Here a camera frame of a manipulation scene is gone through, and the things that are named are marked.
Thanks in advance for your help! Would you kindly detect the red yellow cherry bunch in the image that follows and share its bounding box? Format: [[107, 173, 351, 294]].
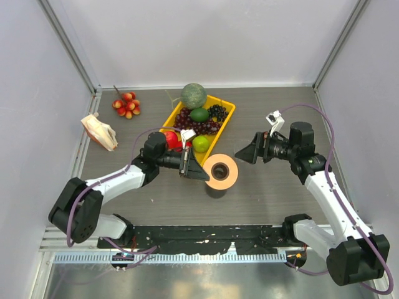
[[112, 85, 141, 120]]

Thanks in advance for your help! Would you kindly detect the light green apple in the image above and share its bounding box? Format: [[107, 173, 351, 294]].
[[192, 135, 209, 153]]

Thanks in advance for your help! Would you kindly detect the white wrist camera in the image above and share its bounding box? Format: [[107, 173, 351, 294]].
[[180, 129, 196, 150], [266, 110, 285, 136]]

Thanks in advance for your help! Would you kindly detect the dark green lime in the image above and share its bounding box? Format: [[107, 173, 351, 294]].
[[190, 108, 209, 122]]

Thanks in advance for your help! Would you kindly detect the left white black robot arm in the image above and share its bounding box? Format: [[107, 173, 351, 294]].
[[49, 130, 209, 248]]

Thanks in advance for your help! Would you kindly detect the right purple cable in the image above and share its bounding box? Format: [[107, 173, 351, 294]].
[[279, 103, 395, 295]]

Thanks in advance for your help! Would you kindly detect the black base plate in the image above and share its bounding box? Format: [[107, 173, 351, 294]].
[[112, 225, 304, 255]]

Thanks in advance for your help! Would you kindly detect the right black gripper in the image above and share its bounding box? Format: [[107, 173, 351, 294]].
[[235, 129, 297, 164]]

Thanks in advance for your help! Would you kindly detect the purple cable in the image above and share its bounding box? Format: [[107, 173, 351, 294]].
[[66, 126, 185, 268], [279, 103, 395, 295]]

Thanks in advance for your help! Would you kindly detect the white slotted cable duct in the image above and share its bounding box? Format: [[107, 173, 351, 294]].
[[53, 250, 287, 264]]

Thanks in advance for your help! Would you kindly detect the clear glass ribbed dripper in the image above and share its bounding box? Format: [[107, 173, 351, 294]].
[[233, 140, 248, 162]]

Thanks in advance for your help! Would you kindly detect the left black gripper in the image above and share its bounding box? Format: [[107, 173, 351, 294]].
[[156, 146, 209, 181]]

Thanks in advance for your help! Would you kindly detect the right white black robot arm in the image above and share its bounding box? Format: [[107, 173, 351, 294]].
[[235, 121, 391, 286]]

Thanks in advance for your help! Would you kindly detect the red grape bunch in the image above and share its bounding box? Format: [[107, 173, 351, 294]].
[[174, 108, 223, 135]]

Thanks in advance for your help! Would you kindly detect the black grape bunch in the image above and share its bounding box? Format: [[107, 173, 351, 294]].
[[208, 105, 229, 122]]

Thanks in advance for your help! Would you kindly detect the green melon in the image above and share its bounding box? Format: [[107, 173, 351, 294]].
[[181, 83, 207, 110]]

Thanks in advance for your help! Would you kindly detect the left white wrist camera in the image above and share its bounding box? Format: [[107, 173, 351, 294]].
[[180, 129, 196, 150]]

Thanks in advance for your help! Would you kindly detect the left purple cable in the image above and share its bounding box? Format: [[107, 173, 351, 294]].
[[66, 126, 185, 268]]

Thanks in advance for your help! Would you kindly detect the yellow plastic tray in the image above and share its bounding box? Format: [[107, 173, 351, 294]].
[[163, 95, 236, 165]]

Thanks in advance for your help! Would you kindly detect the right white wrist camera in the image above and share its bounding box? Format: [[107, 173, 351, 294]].
[[266, 110, 285, 136]]

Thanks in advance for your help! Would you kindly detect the red apple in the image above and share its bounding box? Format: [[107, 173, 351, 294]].
[[163, 131, 182, 150]]

